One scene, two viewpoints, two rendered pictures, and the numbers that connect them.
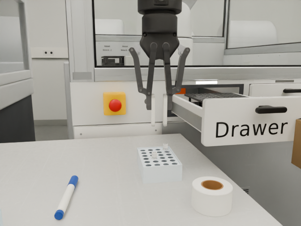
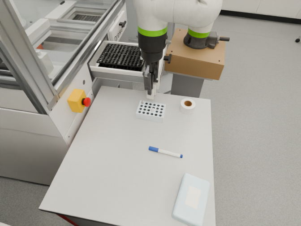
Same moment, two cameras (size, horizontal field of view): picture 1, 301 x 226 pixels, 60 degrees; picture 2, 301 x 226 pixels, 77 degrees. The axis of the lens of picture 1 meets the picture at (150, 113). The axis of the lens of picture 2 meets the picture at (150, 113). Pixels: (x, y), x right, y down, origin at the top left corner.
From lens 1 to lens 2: 77 cm
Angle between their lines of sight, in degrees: 68
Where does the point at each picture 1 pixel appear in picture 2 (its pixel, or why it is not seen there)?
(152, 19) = (160, 54)
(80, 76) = (52, 103)
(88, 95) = (61, 110)
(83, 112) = (64, 123)
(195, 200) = (189, 111)
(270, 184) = not seen: hidden behind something
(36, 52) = not seen: outside the picture
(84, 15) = (29, 52)
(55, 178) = (140, 157)
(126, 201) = (174, 132)
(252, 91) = (112, 35)
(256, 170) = not seen: hidden behind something
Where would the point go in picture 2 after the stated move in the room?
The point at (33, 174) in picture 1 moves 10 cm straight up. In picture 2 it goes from (130, 168) to (127, 155)
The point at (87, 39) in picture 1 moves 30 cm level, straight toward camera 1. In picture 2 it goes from (39, 71) to (135, 81)
